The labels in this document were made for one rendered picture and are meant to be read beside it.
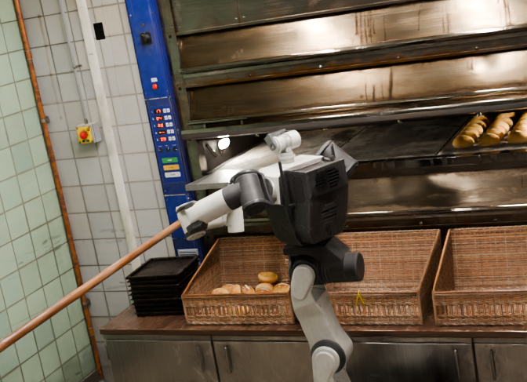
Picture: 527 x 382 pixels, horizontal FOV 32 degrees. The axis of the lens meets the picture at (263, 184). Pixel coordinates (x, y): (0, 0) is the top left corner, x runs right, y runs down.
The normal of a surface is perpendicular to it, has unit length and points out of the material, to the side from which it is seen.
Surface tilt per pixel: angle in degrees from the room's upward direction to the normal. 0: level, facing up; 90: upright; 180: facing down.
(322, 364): 90
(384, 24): 70
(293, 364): 90
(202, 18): 90
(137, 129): 90
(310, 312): 113
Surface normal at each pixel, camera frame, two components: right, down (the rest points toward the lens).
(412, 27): -0.40, -0.10
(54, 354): 0.91, -0.06
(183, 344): -0.38, 0.30
